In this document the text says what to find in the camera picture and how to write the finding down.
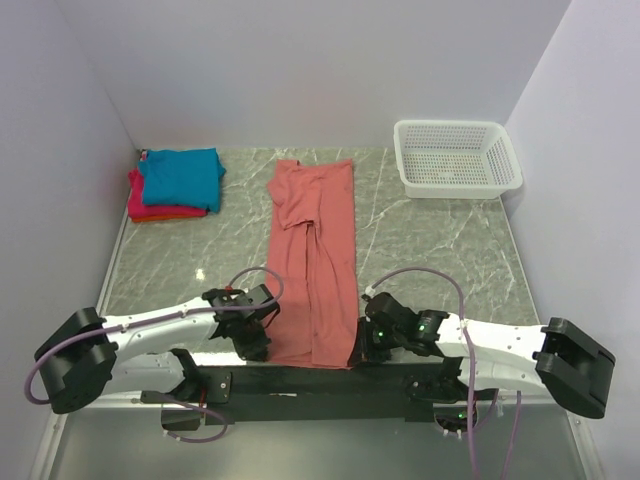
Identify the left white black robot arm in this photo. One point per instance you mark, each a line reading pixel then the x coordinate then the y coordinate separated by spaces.
pixel 90 356

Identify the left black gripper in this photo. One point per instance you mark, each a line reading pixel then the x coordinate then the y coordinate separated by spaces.
pixel 256 350

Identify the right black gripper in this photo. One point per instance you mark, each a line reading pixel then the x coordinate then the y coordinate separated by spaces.
pixel 363 351

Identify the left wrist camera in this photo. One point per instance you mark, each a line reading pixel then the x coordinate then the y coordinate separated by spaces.
pixel 235 300

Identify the folded blue t shirt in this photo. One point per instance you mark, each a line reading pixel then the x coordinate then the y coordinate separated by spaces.
pixel 188 178

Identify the black base beam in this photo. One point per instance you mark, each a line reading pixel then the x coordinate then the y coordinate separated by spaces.
pixel 278 393

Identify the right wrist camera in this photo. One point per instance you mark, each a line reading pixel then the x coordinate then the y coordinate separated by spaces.
pixel 390 305

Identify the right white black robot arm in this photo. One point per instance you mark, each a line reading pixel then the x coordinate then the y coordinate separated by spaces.
pixel 557 360

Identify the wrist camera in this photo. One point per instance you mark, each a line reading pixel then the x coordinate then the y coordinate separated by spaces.
pixel 235 300
pixel 390 305

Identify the folded orange t shirt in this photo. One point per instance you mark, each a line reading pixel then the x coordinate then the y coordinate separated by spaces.
pixel 156 218

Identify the white plastic basket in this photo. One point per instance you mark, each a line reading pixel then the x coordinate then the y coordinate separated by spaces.
pixel 452 159

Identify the folded magenta t shirt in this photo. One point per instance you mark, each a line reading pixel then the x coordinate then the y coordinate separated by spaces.
pixel 136 207

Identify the salmon pink t shirt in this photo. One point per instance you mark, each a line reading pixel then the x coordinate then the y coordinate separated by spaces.
pixel 312 249

